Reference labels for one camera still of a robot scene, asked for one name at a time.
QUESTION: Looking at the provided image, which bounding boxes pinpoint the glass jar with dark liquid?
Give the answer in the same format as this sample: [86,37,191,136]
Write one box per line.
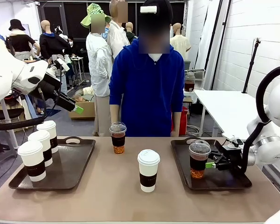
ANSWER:
[184,72,196,92]

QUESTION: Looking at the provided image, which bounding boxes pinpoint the green checked sun hat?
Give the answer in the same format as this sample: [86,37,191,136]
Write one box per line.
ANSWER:
[80,2,112,29]

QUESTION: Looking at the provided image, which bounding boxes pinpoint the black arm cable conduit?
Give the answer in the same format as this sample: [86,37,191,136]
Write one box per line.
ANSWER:
[0,65,63,131]
[238,65,280,177]

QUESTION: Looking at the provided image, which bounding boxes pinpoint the person's left forearm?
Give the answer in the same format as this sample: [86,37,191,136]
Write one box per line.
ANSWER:
[170,111,182,138]

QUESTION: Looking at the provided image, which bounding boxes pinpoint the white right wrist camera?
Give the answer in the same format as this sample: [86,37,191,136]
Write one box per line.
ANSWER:
[226,137,245,150]

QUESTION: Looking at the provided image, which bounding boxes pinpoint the mannequin in white shirt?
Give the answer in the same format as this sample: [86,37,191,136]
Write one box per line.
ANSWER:
[106,0,131,60]

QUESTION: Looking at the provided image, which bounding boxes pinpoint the black stand pole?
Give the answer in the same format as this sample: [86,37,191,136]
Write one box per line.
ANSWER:
[211,0,232,91]
[204,0,224,70]

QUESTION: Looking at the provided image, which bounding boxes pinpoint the black bucket hat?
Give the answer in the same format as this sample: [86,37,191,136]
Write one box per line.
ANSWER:
[8,19,26,31]

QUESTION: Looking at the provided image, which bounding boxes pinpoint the black baseball cap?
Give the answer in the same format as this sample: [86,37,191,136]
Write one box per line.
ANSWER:
[138,0,173,30]

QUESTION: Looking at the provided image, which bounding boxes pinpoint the black tripod stand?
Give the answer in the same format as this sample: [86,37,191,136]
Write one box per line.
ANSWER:
[242,38,262,94]

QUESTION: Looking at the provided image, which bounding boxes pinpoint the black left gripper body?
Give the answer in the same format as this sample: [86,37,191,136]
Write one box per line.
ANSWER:
[29,70,63,100]

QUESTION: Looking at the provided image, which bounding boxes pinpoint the background work desk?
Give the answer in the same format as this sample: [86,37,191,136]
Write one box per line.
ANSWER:
[70,56,87,84]

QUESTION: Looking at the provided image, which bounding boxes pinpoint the person's right forearm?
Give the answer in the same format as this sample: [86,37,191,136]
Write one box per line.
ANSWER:
[110,104,121,126]

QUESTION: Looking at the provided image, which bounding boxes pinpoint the white blue hanging garment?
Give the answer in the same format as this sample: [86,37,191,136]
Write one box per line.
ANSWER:
[16,94,38,128]

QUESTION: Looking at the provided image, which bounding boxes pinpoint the figure in white coat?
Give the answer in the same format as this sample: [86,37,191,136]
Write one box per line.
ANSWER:
[85,13,114,137]

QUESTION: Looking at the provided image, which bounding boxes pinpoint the large white table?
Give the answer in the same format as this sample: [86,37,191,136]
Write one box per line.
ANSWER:
[193,90,268,142]

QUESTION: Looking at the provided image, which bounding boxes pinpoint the lying mannequin in green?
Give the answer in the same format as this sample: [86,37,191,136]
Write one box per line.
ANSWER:
[73,85,96,103]

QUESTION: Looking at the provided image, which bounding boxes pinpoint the small white side table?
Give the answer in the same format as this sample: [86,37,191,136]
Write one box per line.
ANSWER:
[183,90,196,105]

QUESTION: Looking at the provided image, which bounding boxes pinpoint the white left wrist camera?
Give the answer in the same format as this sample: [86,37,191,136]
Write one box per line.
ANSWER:
[53,57,70,72]

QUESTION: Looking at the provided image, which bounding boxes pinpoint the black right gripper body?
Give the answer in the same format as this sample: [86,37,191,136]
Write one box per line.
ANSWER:
[216,148,245,175]

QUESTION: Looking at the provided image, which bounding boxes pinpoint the dark brown serving tray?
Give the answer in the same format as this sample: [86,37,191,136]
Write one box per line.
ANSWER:
[170,137,252,190]
[8,136,97,190]

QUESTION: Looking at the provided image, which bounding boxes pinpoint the person in blue hoodie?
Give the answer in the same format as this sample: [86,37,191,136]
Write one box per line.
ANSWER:
[109,23,185,138]

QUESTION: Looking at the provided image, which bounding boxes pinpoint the small white rectangular device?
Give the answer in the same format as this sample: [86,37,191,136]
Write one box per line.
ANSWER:
[140,5,158,14]

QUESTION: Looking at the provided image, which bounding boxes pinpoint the mannequin in cream shirt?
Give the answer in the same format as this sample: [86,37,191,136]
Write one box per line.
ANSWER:
[169,22,192,60]

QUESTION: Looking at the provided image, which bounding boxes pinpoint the mannequin in black top jeans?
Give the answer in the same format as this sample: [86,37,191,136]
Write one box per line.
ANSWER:
[6,19,42,61]

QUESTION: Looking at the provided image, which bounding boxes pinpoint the metal rectangular container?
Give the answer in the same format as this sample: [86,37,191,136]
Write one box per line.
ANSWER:
[184,68,205,80]

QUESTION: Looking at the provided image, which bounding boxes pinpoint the white desk with legs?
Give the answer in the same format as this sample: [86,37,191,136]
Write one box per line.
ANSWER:
[0,98,19,150]

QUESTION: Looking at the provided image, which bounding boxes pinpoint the brown cardboard box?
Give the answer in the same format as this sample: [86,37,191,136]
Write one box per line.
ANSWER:
[69,101,96,121]

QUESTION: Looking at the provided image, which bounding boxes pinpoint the black office chair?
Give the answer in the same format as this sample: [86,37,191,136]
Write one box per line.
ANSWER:
[0,108,24,122]

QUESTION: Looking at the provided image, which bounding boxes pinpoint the clear plastic iced coffee cup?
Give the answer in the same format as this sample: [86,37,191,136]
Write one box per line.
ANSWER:
[188,139,211,180]
[109,121,127,154]

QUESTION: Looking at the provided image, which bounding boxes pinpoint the mannequin in black jacket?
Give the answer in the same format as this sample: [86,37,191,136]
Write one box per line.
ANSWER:
[39,20,73,94]

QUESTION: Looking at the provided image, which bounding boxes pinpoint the white paper coffee cup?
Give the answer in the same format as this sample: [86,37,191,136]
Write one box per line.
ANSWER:
[17,140,47,182]
[28,130,53,168]
[137,149,161,193]
[36,120,59,154]

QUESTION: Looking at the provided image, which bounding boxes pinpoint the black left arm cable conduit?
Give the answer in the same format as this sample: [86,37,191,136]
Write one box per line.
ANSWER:
[0,65,63,131]

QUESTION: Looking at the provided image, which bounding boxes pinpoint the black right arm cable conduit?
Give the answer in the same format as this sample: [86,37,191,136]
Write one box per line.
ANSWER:
[238,65,280,177]

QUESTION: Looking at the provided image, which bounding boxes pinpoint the mannequin in dark green top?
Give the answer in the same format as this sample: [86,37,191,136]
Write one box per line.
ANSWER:
[125,21,138,44]

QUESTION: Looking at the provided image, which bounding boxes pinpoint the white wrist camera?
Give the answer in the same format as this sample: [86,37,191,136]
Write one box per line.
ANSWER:
[226,137,245,150]
[53,57,70,72]

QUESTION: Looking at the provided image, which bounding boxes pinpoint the white floor cable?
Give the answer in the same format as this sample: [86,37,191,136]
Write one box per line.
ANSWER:
[186,124,203,137]

